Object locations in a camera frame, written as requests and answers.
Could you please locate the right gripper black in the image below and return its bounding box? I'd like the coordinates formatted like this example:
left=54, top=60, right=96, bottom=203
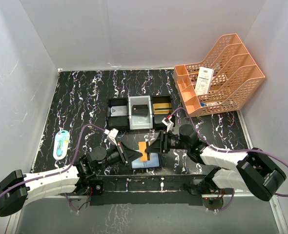
left=145, top=130, right=190, bottom=154

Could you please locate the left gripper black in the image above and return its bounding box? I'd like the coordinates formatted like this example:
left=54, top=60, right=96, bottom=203
left=96, top=140, right=143, bottom=171

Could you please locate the black card holder wallet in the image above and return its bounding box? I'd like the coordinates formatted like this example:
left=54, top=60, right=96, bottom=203
left=130, top=153, right=161, bottom=170

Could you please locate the gold credit card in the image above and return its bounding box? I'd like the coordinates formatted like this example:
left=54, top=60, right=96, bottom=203
left=138, top=141, right=150, bottom=162
left=153, top=102, right=172, bottom=115

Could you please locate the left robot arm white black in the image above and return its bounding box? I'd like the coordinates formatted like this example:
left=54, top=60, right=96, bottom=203
left=0, top=142, right=143, bottom=217

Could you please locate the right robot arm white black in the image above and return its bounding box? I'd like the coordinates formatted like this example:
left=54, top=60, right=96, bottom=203
left=145, top=124, right=287, bottom=201

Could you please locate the black credit card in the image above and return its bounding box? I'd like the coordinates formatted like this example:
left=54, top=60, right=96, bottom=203
left=131, top=104, right=149, bottom=117

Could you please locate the silver credit card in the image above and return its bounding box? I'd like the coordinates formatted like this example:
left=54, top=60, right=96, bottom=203
left=110, top=105, right=127, bottom=117

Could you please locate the white middle bin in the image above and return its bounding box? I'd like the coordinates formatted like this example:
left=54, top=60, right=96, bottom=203
left=128, top=96, right=153, bottom=130

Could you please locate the black right bin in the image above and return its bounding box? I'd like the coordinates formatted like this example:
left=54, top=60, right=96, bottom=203
left=151, top=95, right=174, bottom=130

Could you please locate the black bin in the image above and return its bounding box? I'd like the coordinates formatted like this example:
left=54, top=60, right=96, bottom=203
left=106, top=98, right=130, bottom=131
left=151, top=95, right=174, bottom=130

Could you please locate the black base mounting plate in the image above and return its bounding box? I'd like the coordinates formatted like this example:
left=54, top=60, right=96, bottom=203
left=85, top=174, right=235, bottom=207

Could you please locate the black left bin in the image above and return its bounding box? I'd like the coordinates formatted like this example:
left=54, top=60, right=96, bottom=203
left=106, top=98, right=130, bottom=131

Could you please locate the small label box in organizer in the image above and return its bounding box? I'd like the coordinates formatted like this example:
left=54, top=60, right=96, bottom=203
left=200, top=101, right=223, bottom=108

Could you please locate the blue white packaged item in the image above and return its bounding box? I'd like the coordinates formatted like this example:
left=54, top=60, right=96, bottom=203
left=53, top=130, right=70, bottom=160

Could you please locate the white paper receipt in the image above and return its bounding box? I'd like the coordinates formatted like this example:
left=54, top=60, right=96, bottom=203
left=195, top=67, right=214, bottom=95

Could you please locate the orange plastic desk organizer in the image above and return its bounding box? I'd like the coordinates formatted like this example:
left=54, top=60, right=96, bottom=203
left=173, top=33, right=265, bottom=117

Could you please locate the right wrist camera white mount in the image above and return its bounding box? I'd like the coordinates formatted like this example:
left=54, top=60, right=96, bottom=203
left=162, top=116, right=174, bottom=133

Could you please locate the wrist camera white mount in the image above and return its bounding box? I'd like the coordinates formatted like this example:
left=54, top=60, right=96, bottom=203
left=162, top=116, right=174, bottom=133
left=104, top=128, right=119, bottom=146

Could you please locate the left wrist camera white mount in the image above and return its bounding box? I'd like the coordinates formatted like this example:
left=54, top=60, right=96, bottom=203
left=104, top=128, right=119, bottom=146

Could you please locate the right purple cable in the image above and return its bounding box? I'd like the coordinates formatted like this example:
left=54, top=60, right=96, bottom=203
left=168, top=107, right=288, bottom=212

